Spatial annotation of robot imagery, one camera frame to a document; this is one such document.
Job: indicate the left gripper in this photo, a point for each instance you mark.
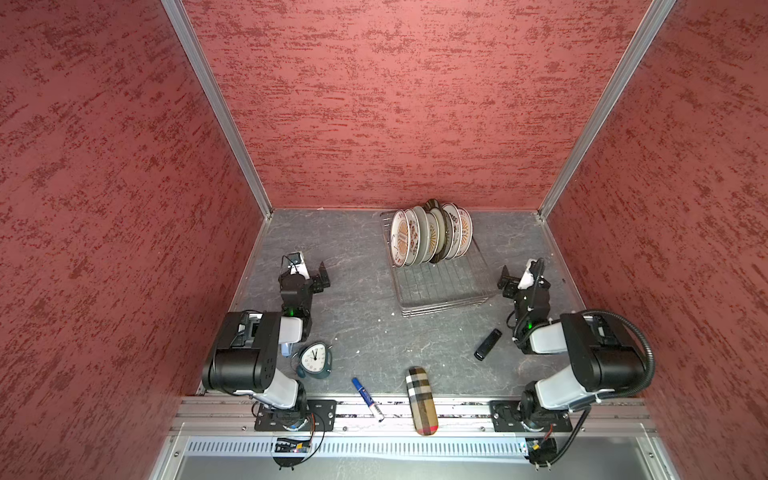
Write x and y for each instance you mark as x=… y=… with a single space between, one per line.
x=315 y=282

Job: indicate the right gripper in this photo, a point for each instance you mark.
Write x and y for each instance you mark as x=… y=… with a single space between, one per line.
x=517 y=287

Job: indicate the white grey line plate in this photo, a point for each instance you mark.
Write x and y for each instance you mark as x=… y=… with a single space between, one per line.
x=428 y=234

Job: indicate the white plate red characters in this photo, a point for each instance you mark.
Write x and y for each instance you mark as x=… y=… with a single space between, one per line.
x=466 y=233

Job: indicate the dark rimmed cream plate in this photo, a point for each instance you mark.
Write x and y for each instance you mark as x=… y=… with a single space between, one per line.
x=444 y=231

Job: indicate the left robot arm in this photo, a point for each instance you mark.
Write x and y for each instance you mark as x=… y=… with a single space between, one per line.
x=243 y=358

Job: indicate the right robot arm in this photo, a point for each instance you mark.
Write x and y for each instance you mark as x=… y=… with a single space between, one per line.
x=608 y=355

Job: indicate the orange sunburst plate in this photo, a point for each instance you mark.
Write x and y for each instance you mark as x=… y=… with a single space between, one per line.
x=455 y=228
x=399 y=238

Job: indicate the teal alarm clock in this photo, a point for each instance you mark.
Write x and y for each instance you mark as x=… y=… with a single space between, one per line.
x=315 y=361

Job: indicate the black usb stick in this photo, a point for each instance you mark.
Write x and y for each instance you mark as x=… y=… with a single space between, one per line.
x=487 y=345

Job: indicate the orange sunburst plate front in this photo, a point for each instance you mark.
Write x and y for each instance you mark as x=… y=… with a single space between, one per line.
x=399 y=238

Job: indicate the blue marker pen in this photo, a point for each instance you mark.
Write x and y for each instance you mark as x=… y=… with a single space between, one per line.
x=369 y=401

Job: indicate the plaid glasses case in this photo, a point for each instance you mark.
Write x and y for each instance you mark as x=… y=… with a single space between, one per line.
x=421 y=401

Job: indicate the right corner aluminium profile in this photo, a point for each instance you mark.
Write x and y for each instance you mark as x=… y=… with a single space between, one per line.
x=647 y=30

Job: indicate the corner aluminium profile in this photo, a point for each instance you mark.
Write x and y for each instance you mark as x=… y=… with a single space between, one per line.
x=190 y=43
x=647 y=30

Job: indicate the left corner aluminium profile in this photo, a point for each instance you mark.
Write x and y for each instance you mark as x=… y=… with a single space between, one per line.
x=190 y=43

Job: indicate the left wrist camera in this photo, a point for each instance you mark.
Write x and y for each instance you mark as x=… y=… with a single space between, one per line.
x=296 y=264

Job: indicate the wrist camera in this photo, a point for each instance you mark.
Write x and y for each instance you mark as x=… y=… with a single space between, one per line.
x=296 y=264
x=533 y=274

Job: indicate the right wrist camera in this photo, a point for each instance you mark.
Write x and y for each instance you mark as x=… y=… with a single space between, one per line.
x=533 y=274

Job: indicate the metal wire dish rack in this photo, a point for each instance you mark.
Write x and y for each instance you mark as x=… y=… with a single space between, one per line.
x=428 y=288

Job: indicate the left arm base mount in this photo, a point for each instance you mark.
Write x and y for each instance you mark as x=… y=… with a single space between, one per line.
x=311 y=415

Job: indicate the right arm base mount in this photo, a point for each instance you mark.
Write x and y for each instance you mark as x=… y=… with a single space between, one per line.
x=508 y=416

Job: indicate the white perforated cable duct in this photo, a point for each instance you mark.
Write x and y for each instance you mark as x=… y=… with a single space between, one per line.
x=494 y=449

